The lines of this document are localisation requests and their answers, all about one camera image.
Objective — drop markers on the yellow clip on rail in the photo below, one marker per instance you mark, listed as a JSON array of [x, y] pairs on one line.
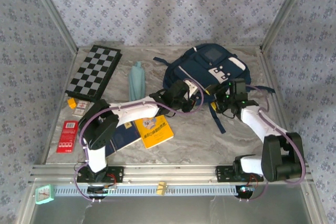
[[161, 187]]

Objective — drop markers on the navy blue white backpack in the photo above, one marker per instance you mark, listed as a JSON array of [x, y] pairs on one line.
[[204, 69]]

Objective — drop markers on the small yellow block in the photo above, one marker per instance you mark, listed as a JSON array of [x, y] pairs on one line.
[[71, 103]]

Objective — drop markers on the black grey folding chessboard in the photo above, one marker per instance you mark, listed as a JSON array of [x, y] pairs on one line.
[[94, 73]]

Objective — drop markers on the aluminium mounting rail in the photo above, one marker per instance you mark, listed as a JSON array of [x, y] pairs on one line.
[[170, 172]]

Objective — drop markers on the red flat box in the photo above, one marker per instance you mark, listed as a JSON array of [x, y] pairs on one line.
[[67, 137]]

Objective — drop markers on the aluminium frame post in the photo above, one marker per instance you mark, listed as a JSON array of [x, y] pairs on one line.
[[54, 11], [284, 11]]

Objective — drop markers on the yellow paperback book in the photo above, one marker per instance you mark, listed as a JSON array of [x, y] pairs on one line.
[[155, 134]]

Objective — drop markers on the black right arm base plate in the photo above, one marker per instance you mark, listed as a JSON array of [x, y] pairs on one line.
[[223, 174]]

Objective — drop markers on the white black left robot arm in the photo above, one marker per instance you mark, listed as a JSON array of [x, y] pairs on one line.
[[131, 113]]

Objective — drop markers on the small black circuit board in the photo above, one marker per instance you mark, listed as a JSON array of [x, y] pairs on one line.
[[101, 190], [245, 191]]

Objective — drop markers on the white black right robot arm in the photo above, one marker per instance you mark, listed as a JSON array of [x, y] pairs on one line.
[[254, 124]]

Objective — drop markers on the navy book with yellow label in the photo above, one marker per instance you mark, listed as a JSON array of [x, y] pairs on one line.
[[123, 138]]

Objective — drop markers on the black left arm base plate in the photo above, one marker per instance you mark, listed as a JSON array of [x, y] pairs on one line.
[[118, 174]]

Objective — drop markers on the mint green alarm clock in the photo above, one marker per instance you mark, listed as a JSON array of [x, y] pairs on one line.
[[44, 194]]

